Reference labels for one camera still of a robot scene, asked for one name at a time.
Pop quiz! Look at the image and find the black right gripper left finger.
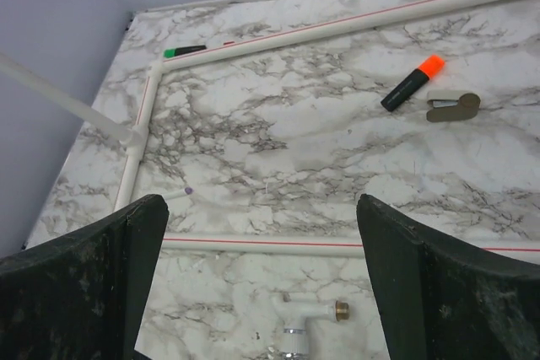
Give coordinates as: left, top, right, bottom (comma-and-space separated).
1, 195, 169, 359

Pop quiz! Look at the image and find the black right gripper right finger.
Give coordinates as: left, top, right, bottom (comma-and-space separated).
356, 194, 539, 359

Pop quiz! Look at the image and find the white plastic water faucet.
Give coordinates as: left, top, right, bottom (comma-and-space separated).
271, 294, 350, 359

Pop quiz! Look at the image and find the white pipe frame with fittings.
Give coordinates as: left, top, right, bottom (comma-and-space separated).
0, 0, 540, 258

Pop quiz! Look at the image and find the white pen purple tip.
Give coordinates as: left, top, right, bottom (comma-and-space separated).
162, 187, 193, 200

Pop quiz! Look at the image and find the orange cap black highlighter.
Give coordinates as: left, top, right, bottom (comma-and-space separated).
381, 55, 446, 112

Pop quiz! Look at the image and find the green cap black highlighter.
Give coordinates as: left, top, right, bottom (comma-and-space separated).
163, 46, 207, 59

